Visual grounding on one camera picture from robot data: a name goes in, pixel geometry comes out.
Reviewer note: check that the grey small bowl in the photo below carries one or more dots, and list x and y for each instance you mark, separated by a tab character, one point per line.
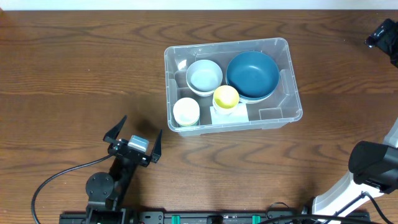
204	75

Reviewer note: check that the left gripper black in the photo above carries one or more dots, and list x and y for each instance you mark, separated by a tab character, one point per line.
125	149

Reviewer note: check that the beige large bowl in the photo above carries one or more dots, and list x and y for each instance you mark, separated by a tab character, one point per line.
249	102

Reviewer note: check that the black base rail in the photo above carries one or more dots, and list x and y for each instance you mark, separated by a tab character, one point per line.
158	217

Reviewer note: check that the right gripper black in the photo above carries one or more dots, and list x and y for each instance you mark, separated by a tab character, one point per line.
382	37

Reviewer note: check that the yellow small bowl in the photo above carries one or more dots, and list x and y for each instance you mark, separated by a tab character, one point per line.
202	93

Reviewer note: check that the dark blue bowl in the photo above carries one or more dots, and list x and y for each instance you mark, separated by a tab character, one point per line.
252	74
257	98

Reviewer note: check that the yellow plastic cup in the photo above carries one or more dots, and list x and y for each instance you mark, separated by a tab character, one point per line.
190	123
226	97

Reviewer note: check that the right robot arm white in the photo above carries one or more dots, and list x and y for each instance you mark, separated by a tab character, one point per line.
372	172

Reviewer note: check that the pink plastic cup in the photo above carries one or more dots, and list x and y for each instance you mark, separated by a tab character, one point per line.
223	111

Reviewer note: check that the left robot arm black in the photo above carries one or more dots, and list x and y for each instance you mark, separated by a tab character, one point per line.
106	190

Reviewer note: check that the white plastic cup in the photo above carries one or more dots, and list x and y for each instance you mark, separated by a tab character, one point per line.
186	109

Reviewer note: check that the clear plastic storage bin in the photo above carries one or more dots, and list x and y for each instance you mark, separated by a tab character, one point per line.
282	107

